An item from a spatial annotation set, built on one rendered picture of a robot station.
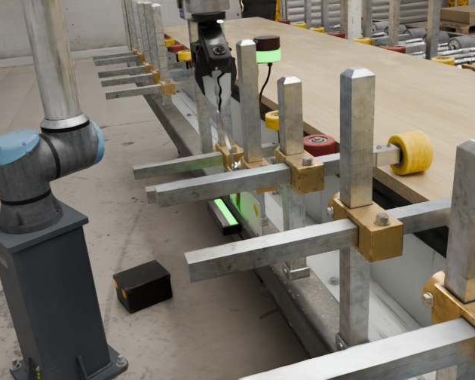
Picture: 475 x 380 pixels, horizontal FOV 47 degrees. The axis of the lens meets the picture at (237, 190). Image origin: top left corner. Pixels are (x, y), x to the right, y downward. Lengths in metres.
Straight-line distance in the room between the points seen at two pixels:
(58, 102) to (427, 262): 1.15
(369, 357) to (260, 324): 1.63
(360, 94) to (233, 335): 1.51
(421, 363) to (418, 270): 0.56
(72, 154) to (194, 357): 0.84
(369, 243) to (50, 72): 1.20
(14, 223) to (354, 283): 1.15
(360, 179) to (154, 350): 1.46
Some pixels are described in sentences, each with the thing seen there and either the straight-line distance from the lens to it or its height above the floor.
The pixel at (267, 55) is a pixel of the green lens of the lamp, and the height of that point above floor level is 1.11.
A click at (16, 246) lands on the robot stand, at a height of 0.60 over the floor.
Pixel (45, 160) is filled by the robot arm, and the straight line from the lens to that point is 1.72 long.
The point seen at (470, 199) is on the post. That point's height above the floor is 1.09.
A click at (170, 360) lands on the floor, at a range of 2.07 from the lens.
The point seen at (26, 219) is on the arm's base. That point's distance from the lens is 1.74.
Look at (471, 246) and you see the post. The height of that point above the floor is 1.04.
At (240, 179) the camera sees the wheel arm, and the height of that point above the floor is 0.96.
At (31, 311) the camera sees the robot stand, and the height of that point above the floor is 0.36.
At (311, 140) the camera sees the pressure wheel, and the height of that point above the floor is 0.90.
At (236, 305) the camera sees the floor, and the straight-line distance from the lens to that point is 2.28.
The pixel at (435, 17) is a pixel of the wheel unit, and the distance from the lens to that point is 2.49.
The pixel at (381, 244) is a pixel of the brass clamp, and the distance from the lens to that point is 0.76.
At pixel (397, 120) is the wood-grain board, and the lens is 1.46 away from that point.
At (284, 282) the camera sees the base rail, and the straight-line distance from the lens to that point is 1.13.
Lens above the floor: 1.32
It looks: 23 degrees down
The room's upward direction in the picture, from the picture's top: 5 degrees counter-clockwise
